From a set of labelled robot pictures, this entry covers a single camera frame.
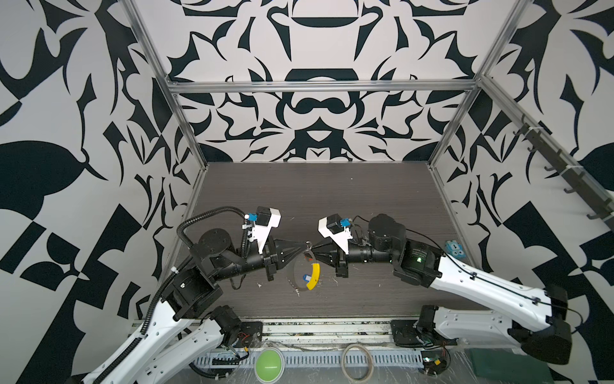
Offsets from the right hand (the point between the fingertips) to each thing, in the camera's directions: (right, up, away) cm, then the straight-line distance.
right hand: (308, 254), depth 56 cm
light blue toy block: (+55, -7, +35) cm, 66 cm away
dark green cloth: (+53, -34, +11) cm, 64 cm away
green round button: (-11, -34, +12) cm, 38 cm away
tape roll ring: (+18, -35, +12) cm, 41 cm away
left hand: (0, +4, -3) cm, 4 cm away
